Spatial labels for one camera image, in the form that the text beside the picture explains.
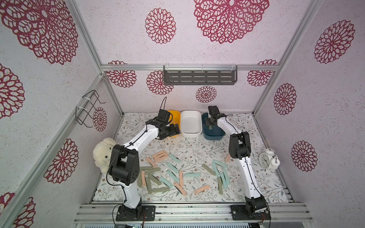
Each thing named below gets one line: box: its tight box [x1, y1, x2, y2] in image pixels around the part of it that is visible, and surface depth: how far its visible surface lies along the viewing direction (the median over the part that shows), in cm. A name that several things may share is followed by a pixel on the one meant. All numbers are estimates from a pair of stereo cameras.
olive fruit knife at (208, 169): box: [201, 163, 216, 176], surface depth 92 cm
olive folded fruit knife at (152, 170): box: [145, 167, 162, 175], surface depth 91 cm
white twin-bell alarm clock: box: [259, 148, 281, 171], surface depth 85 cm
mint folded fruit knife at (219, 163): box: [212, 159, 228, 169], surface depth 94 cm
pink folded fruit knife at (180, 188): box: [173, 181, 187, 196], surface depth 83 cm
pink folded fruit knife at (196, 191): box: [193, 184, 211, 195], surface depth 83 cm
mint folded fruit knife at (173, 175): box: [167, 170, 180, 183], surface depth 89 cm
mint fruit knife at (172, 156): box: [169, 153, 182, 164], surface depth 97 cm
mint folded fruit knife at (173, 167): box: [167, 161, 180, 173], surface depth 91 cm
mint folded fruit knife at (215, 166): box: [211, 162, 221, 178], surface depth 92 cm
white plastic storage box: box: [180, 109, 203, 138], surface depth 116 cm
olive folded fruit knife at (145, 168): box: [139, 166, 152, 171], surface depth 92 cm
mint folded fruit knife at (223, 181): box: [220, 172, 228, 190], surface depth 86 cm
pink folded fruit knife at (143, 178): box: [141, 170, 147, 188], surface depth 87 cm
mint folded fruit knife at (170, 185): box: [159, 176, 174, 189], surface depth 85 cm
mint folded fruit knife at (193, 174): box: [184, 171, 202, 177], surface depth 90 cm
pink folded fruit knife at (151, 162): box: [145, 157, 157, 169], surface depth 94 cm
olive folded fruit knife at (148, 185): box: [145, 176, 153, 194], surface depth 85 cm
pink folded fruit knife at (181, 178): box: [179, 170, 184, 187], surface depth 87 cm
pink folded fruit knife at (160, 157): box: [153, 154, 169, 162], surface depth 96 cm
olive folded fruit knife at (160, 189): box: [152, 187, 171, 194], surface depth 84 cm
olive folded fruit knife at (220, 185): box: [217, 176, 223, 195], surface depth 85 cm
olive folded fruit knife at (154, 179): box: [147, 173, 162, 186], surface depth 87 cm
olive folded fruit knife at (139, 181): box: [136, 171, 143, 187], surface depth 85 cm
